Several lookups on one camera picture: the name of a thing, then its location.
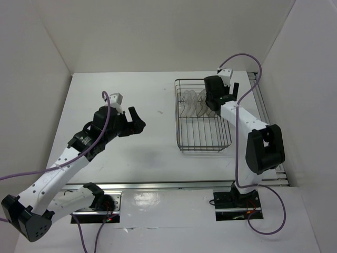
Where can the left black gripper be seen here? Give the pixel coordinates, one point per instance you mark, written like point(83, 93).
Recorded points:
point(138, 123)

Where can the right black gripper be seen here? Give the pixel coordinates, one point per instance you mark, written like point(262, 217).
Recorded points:
point(235, 89)

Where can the clear plate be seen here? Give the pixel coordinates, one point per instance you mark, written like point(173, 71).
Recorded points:
point(192, 103)
point(184, 104)
point(201, 107)
point(210, 113)

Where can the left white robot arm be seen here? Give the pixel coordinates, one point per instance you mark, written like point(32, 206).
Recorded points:
point(34, 210)

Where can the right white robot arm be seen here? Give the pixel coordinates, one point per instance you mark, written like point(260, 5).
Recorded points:
point(258, 146)

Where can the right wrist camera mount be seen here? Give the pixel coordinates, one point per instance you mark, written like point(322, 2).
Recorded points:
point(225, 75)

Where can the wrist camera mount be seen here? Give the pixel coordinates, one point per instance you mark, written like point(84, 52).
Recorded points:
point(115, 100)
point(225, 75)

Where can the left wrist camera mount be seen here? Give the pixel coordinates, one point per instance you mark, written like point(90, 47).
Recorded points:
point(115, 100)

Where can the wire dish rack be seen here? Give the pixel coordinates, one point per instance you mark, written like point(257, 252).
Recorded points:
point(203, 134)

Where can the front aluminium rail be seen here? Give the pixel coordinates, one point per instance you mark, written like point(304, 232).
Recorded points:
point(164, 185)

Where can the aluminium rail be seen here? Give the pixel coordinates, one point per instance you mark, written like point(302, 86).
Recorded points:
point(277, 176)
point(164, 185)

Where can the right side aluminium rail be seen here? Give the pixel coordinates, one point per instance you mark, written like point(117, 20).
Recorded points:
point(277, 176)

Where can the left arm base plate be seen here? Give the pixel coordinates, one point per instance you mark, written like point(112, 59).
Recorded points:
point(107, 212)

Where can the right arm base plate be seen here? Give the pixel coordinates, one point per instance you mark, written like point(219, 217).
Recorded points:
point(231, 205)

